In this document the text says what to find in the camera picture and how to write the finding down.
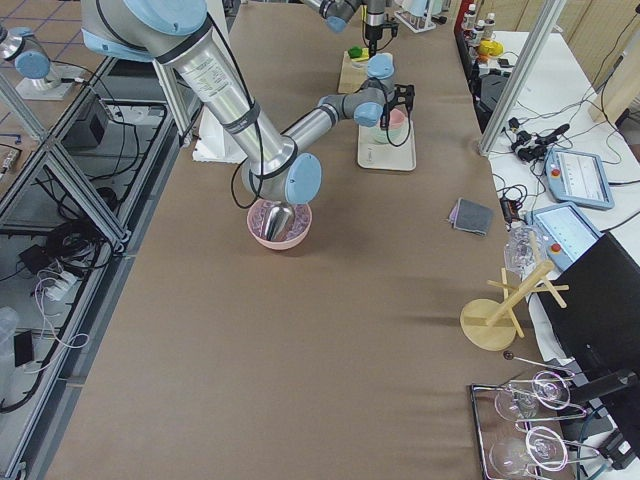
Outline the small pink bowl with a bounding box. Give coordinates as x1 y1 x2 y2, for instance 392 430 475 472
387 108 406 131

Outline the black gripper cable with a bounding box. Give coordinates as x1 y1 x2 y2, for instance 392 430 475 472
377 82 416 148

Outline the black monitor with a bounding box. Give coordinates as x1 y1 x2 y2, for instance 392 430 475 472
539 233 639 374

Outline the wooden mug tree stand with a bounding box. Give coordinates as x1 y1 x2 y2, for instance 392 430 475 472
460 257 569 351

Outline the wooden cutting board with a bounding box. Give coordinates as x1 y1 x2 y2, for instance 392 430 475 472
337 51 369 94

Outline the blue teach pendant near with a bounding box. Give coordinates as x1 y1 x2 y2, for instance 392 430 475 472
525 202 603 271

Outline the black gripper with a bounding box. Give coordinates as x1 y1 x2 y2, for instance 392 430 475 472
380 84 415 128
362 7 399 50

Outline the green lime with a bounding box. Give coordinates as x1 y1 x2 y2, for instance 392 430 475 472
348 46 363 58

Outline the yellow plastic knife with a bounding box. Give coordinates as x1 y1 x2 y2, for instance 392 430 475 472
356 49 370 62

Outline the lower wine glass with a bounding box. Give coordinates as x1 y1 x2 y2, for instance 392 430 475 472
489 426 568 479

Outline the purple cloth under grey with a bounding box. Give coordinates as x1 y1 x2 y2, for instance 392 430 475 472
448 205 458 226

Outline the large pink ice bowl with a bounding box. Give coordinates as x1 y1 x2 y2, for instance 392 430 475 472
246 200 313 251

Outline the white rabbit tray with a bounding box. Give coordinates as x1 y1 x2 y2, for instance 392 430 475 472
356 122 417 172

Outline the grey folded cloth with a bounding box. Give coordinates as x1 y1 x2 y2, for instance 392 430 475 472
452 198 494 236

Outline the wire glass holder rack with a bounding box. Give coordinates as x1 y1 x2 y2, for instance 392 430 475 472
469 369 600 479

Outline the blue teach pendant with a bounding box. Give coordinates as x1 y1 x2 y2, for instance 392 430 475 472
545 148 615 210
525 202 603 271

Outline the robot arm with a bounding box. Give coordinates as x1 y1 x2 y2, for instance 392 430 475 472
301 0 399 56
81 0 415 204

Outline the clear plastic container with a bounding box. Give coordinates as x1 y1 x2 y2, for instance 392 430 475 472
504 225 547 279

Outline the aluminium frame post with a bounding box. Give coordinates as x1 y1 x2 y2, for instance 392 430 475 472
478 0 567 157

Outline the wine glass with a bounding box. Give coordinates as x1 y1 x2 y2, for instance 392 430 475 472
494 370 570 421
489 426 568 479

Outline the metal ice scoop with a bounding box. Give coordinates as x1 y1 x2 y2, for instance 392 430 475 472
261 202 295 242

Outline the upper wine glass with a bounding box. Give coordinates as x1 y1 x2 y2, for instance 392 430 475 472
494 370 570 421

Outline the blue teach pendant far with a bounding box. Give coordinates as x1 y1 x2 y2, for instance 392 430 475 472
545 148 615 210

